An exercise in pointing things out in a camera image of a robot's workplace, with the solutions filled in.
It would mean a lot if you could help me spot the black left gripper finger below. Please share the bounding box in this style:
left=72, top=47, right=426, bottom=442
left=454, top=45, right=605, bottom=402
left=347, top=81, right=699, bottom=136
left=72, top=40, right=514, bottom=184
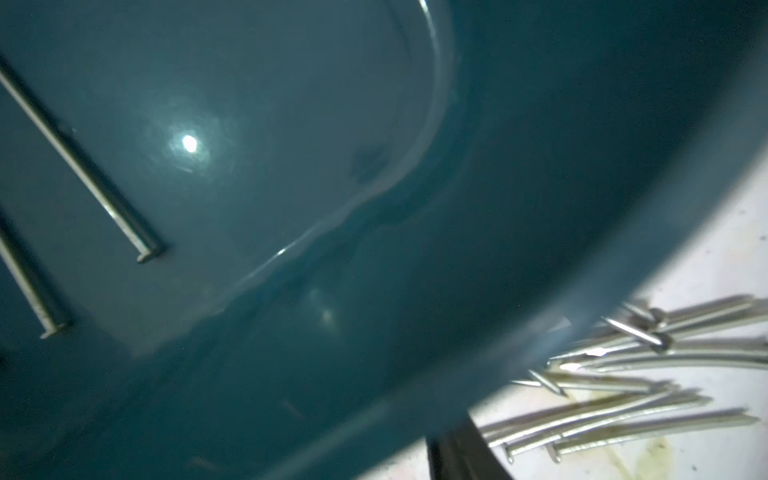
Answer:
left=426, top=416, right=513, bottom=480

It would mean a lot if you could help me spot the teal plastic storage box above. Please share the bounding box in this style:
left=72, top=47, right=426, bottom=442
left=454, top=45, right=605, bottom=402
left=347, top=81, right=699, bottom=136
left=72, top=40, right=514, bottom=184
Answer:
left=1, top=1, right=767, bottom=479

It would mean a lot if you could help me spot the steel nail inside box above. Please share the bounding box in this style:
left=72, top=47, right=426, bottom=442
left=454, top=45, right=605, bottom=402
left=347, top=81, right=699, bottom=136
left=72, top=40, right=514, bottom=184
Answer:
left=1, top=63, right=163, bottom=264
left=1, top=228, right=66, bottom=339

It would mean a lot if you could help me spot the steel nail lower pile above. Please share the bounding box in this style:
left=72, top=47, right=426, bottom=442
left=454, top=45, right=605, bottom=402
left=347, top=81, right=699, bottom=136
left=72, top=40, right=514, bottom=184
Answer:
left=480, top=386, right=758, bottom=462

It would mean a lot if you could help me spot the steel nail pile centre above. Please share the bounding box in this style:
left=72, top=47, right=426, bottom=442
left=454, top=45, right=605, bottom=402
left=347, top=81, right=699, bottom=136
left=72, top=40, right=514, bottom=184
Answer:
left=511, top=295, right=767, bottom=392

